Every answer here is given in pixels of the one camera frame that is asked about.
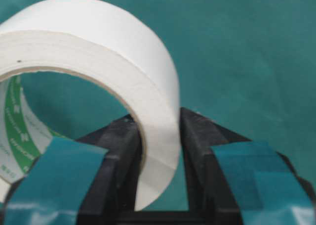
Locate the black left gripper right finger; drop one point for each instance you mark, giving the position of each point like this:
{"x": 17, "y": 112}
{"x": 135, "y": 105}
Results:
{"x": 233, "y": 180}

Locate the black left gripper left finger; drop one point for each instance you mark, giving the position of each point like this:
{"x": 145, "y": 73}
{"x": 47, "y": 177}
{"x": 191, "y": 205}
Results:
{"x": 87, "y": 181}

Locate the green table cloth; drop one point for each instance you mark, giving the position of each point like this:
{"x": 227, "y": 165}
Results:
{"x": 249, "y": 65}

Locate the white duct tape roll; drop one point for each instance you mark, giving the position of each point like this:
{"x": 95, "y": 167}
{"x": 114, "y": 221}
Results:
{"x": 110, "y": 47}

